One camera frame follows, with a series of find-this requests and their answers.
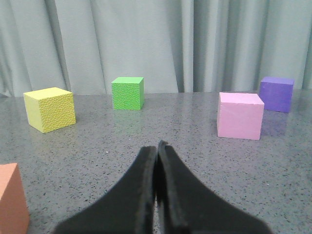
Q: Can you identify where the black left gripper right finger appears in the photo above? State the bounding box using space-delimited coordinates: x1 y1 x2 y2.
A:
157 141 272 234

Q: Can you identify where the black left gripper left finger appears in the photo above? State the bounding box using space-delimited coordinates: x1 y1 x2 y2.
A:
54 146 157 234

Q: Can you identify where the pink foam block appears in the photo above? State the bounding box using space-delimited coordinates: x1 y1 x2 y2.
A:
217 92 264 140

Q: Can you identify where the orange foam block left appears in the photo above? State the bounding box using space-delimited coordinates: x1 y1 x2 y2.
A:
0 163 30 234

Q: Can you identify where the green foam block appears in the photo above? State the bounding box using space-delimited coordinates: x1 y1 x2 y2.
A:
111 77 144 110

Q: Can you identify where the yellow foam block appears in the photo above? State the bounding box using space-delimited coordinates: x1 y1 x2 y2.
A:
23 87 76 133

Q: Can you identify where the dark purple foam block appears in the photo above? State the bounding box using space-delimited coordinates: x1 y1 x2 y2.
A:
259 77 294 113

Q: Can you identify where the grey-green curtain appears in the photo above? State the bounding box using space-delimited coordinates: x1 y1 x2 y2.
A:
0 0 312 98

